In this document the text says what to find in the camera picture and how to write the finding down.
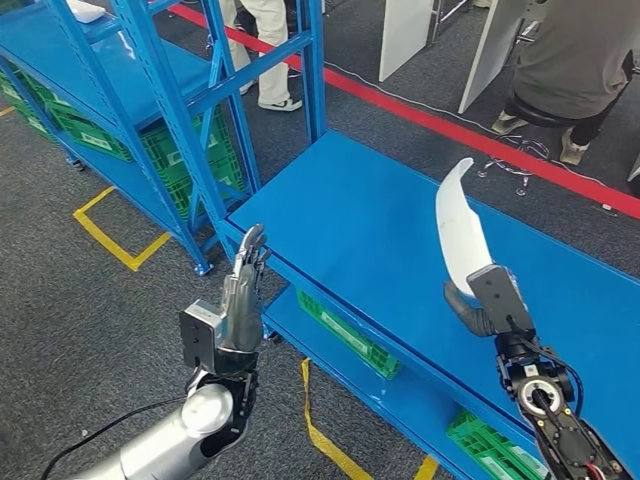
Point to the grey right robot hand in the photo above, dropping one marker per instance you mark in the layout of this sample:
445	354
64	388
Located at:
470	318

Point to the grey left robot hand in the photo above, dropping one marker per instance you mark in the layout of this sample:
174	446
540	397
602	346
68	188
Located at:
242	311

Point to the white curved plastic part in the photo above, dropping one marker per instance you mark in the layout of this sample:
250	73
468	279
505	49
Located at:
460	232

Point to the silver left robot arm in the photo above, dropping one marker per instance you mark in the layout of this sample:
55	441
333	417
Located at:
164	444

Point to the blue metal shelf rack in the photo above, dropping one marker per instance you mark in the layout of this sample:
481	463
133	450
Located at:
350	218
30	33

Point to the green plastic crate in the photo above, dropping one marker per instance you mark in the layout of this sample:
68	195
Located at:
350	334
90	132
25	106
175	166
490	454

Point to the chrome swivel stool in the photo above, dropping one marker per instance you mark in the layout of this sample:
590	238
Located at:
520	166

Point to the yellow floor tape outline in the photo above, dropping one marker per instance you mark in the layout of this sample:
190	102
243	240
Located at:
115	250
324	444

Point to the person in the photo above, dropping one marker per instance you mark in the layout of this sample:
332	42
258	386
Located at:
272	60
575	60

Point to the white desk panel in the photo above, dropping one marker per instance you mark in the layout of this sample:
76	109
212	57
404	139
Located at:
490	53
402	33

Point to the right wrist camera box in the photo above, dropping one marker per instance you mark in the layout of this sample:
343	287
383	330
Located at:
500	298

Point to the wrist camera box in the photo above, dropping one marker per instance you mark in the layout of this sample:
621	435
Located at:
500	298
200	338

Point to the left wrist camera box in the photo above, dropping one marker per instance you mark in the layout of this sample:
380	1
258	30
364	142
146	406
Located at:
200	338

